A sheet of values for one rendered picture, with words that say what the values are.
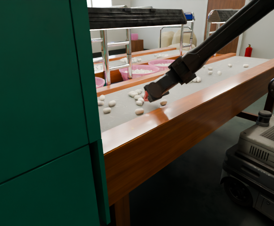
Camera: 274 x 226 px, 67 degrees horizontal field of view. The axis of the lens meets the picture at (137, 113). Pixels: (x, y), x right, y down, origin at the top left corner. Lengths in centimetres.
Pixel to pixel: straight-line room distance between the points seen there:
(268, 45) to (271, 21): 50
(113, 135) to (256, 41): 532
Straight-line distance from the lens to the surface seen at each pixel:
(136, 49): 690
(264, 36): 570
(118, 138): 59
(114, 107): 85
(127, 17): 89
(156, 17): 101
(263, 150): 127
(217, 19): 149
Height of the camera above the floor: 107
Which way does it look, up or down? 25 degrees down
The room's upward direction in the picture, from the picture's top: 1 degrees counter-clockwise
